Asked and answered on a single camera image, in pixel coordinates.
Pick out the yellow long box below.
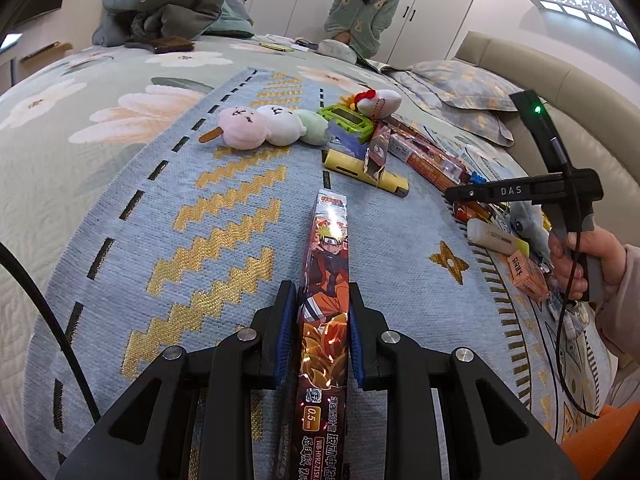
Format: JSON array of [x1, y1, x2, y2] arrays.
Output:
[[322, 149, 410, 196]]

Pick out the orange garment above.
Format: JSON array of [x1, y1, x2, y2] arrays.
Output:
[[559, 402, 640, 480]]

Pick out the white wall lamp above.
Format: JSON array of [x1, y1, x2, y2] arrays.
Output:
[[527, 0, 638, 43]]

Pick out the dango skewer plush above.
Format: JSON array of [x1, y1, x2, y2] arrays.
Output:
[[198, 105, 331, 150]]

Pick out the brown patterned pouch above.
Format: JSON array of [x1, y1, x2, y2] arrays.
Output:
[[125, 36, 195, 55]]

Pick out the floral bed quilt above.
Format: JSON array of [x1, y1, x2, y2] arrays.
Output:
[[0, 35, 551, 480]]

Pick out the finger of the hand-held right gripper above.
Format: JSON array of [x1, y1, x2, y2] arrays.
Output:
[[444, 183, 496, 205]]

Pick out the grey round pouch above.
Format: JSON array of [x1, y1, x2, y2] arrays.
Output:
[[317, 39, 358, 64]]

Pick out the beige bed headboard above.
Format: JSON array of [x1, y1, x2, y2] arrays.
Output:
[[452, 30, 640, 261]]

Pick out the white wardrobe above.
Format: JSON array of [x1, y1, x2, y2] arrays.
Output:
[[220, 0, 486, 68]]

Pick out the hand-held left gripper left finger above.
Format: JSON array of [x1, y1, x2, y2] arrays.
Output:
[[55, 280, 301, 480]]

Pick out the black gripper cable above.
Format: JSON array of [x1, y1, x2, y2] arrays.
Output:
[[550, 137, 601, 419]]

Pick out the grey plush animal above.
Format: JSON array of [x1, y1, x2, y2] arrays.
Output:
[[505, 200, 553, 261]]

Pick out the grey floral pillow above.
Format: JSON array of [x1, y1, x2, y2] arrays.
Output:
[[387, 70, 516, 147], [407, 60, 521, 112]]

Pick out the green plastic device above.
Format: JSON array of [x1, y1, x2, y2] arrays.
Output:
[[320, 102, 376, 143]]

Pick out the white chicken plush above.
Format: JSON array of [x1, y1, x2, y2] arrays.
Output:
[[345, 87, 403, 121]]

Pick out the teal cloth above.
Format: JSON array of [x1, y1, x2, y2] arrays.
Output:
[[200, 0, 256, 38]]

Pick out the orange pen pack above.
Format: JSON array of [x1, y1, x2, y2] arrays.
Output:
[[452, 202, 507, 224]]

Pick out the person's right hand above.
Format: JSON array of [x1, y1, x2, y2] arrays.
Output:
[[547, 227, 628, 303]]

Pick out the white yellow highlighter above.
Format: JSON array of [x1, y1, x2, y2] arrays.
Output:
[[466, 219, 530, 256]]

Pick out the blue white patterned cloth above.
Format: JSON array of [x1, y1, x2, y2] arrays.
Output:
[[545, 290, 587, 343]]

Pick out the open book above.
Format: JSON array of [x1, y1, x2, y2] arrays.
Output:
[[367, 57, 416, 74]]

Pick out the small orange box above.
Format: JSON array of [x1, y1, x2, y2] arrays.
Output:
[[506, 252, 550, 302]]

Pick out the orange cartoon print pen box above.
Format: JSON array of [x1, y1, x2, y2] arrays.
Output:
[[277, 189, 353, 480]]

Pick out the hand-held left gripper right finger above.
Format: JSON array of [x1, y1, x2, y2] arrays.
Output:
[[347, 281, 581, 480]]

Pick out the small card pack box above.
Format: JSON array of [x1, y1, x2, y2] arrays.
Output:
[[361, 125, 392, 186]]

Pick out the papers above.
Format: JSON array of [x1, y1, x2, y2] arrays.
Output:
[[259, 34, 321, 54]]

